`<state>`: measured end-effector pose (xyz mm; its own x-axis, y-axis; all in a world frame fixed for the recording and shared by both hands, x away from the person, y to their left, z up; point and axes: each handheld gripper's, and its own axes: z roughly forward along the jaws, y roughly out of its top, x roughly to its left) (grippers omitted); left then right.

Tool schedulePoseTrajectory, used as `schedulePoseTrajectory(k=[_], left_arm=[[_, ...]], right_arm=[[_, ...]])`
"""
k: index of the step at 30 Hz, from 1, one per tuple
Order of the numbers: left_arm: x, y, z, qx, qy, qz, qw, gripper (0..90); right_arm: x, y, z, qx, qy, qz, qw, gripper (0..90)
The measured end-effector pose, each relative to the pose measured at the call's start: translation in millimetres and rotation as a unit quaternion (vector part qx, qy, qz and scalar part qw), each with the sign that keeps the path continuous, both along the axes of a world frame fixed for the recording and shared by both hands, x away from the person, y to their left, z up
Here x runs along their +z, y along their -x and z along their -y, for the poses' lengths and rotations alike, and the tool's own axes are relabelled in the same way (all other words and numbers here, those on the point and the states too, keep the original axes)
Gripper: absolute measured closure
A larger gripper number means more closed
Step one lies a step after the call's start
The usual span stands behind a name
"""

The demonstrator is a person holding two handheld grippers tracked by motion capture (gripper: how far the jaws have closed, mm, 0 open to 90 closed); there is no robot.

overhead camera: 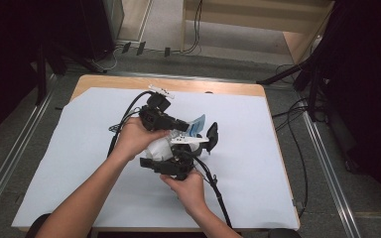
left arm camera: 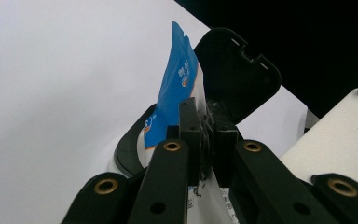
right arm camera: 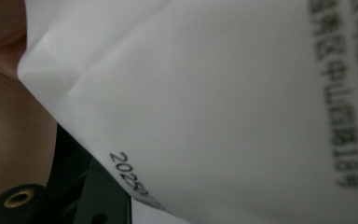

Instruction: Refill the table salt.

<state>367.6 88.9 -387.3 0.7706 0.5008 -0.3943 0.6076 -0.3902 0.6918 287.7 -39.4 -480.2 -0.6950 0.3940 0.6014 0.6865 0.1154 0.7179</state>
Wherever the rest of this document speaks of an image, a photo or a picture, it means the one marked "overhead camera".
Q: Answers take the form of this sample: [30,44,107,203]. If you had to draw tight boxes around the black hanging cable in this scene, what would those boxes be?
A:
[182,0,203,55]

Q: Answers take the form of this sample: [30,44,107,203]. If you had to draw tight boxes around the white plastic bag blue label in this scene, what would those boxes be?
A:
[144,113,206,163]

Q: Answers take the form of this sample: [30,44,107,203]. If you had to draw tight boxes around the right hand-held gripper black cable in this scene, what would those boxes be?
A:
[191,155,234,229]

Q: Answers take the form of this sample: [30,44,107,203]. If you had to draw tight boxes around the person's right hand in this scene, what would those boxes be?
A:
[160,170,208,216]

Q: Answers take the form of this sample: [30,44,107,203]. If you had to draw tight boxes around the black floor cables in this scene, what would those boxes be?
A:
[272,63,312,219]

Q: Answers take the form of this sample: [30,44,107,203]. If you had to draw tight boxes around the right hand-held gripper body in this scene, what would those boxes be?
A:
[158,135,210,181]

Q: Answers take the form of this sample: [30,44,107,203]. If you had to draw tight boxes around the metal floor rail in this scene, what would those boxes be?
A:
[0,75,58,229]
[302,108,361,238]

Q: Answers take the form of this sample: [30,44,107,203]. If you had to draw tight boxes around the left hand-held gripper black cable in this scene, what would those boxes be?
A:
[107,90,155,158]

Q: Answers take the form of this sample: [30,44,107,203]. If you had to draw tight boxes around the light wooden shelf unit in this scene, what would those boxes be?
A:
[182,0,335,63]

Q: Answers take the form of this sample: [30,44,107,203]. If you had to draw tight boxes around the black stand legs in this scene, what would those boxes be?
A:
[34,43,107,107]
[257,59,331,122]

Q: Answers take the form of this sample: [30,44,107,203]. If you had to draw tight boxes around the wooden table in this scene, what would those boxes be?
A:
[11,73,302,232]

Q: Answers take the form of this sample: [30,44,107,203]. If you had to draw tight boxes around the black curtain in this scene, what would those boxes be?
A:
[0,0,113,147]
[311,0,381,219]

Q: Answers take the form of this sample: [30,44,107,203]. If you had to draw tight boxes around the person's left hand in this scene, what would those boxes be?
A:
[113,117,171,163]

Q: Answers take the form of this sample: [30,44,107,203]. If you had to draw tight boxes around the hand-held gripper black cable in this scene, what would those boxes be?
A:
[191,155,234,229]
[107,90,155,158]

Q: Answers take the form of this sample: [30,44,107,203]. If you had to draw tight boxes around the white table sheet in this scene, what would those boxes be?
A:
[11,86,301,230]

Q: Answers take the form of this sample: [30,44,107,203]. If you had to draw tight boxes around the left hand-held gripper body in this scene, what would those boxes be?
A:
[139,83,180,132]

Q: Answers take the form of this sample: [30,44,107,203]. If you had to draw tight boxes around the black chair part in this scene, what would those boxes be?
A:
[267,227,302,238]

